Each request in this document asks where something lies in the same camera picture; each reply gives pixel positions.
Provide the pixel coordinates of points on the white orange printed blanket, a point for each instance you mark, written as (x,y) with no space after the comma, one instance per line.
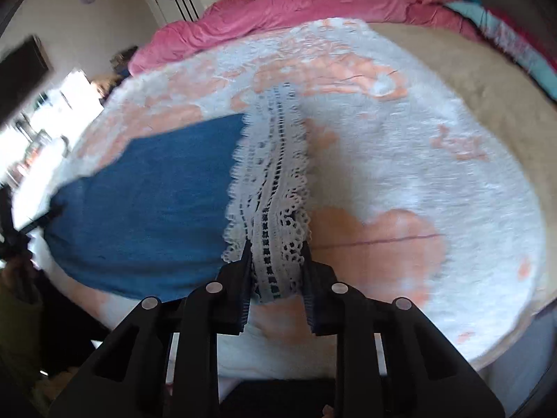
(391,183)

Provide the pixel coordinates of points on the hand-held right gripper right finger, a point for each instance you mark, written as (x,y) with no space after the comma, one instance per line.
(317,289)

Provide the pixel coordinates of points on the beige bed sheet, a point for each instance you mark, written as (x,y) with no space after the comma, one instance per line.
(478,87)

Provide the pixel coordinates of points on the dark rectangular panel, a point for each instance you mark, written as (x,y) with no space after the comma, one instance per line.
(21,78)

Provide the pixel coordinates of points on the pink duvet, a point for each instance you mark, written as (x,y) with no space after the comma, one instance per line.
(304,4)

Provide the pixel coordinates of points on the pile of folded clothes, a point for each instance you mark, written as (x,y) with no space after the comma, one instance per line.
(123,59)

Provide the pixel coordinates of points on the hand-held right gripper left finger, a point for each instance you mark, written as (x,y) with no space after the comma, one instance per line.
(235,289)

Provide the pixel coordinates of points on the teal patterned pillow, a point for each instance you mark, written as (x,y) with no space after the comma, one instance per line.
(509,39)

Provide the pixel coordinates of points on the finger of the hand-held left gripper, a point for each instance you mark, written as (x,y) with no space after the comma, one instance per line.
(13,239)

